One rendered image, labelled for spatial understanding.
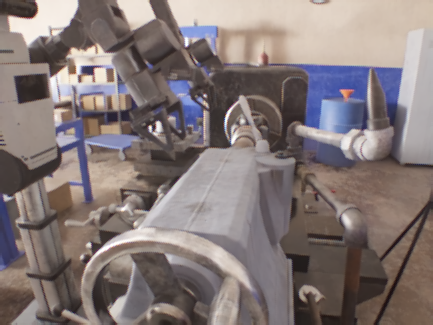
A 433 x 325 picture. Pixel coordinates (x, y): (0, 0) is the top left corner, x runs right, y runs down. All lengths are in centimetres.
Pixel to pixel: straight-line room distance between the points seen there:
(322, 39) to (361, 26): 57
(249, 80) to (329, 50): 342
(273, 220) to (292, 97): 88
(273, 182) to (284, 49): 422
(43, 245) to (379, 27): 475
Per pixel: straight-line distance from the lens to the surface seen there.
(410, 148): 478
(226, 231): 38
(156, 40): 56
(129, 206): 77
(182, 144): 86
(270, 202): 63
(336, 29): 487
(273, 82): 149
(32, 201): 113
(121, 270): 51
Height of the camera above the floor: 136
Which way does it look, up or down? 19 degrees down
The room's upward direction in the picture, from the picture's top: straight up
